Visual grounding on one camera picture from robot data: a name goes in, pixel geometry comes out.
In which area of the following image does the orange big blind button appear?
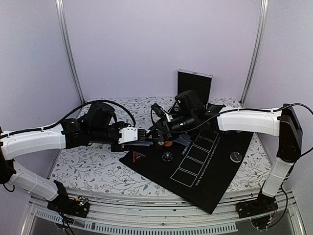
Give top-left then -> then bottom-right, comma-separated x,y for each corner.
164,141 -> 173,147

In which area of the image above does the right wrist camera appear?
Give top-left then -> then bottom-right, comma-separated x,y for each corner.
151,103 -> 173,122

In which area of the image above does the black and green chip stack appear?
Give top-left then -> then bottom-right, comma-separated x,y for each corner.
161,151 -> 173,162

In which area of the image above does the cream cylindrical cup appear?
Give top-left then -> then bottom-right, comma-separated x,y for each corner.
89,143 -> 104,148

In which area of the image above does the front aluminium rail base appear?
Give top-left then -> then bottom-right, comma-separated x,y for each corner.
22,189 -> 306,235

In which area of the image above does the left aluminium frame post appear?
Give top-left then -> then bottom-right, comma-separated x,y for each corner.
55,0 -> 85,103

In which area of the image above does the triangular all in button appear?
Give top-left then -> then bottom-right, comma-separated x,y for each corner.
133,151 -> 146,163

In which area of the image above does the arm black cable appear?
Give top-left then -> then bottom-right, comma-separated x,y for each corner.
150,102 -> 311,157
0,99 -> 136,138

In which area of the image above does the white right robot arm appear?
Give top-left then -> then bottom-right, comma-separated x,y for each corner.
151,90 -> 303,213

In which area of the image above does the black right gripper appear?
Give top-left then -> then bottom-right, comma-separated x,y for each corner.
144,112 -> 197,142

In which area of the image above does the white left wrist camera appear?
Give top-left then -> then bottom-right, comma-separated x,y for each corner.
118,127 -> 138,144

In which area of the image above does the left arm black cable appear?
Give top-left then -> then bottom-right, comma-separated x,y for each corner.
0,99 -> 136,138

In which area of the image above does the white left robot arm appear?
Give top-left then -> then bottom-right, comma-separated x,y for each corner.
0,101 -> 138,212

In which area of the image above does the blue playing card deck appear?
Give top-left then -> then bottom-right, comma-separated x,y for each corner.
125,141 -> 153,146

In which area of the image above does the aluminium frame post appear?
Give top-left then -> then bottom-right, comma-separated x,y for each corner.
240,0 -> 269,106
55,0 -> 85,103

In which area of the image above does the orange black chip stack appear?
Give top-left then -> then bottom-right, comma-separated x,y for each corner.
156,143 -> 164,150

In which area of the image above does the right aluminium frame post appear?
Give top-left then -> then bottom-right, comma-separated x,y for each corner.
240,0 -> 269,106

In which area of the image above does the black poker table mat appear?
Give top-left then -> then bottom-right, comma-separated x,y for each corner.
120,131 -> 253,214

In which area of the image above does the black white dealer button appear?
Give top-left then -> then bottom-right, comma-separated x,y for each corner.
230,152 -> 243,163

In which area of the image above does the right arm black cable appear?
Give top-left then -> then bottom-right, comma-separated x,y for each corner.
150,102 -> 311,157

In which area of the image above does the aluminium poker chip case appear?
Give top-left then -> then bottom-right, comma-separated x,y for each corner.
177,69 -> 213,109

